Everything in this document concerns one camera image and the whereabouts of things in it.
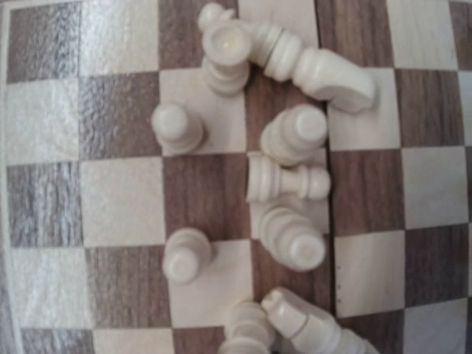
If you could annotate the white chess bishop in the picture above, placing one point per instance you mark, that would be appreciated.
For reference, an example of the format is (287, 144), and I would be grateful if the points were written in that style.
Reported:
(294, 135)

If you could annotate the white chess knight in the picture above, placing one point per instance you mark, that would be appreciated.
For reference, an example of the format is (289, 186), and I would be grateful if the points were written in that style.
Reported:
(318, 73)

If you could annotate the white chess rook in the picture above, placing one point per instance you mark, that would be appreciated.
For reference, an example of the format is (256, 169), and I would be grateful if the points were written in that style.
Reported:
(225, 66)

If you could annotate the white chess pawn standing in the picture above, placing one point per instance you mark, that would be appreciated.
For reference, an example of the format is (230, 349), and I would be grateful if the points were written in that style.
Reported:
(176, 129)

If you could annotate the white chess piece lying bottom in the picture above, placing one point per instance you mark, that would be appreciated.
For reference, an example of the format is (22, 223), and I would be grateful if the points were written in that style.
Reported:
(308, 328)

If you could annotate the white chess piece top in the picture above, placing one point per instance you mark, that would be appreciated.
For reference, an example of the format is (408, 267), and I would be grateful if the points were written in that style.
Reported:
(213, 12)

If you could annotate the white chess pawn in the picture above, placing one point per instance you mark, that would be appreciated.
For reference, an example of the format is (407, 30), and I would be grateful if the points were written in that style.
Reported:
(187, 253)
(266, 180)
(291, 239)
(176, 129)

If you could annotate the wooden chess board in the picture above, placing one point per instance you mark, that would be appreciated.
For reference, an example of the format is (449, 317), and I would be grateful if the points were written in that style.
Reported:
(88, 199)

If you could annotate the white chess piece bottom edge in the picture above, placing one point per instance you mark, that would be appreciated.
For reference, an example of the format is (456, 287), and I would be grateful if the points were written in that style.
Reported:
(247, 330)

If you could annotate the white chess pawn lying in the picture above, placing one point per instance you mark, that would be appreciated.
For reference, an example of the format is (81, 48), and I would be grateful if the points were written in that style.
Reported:
(266, 180)

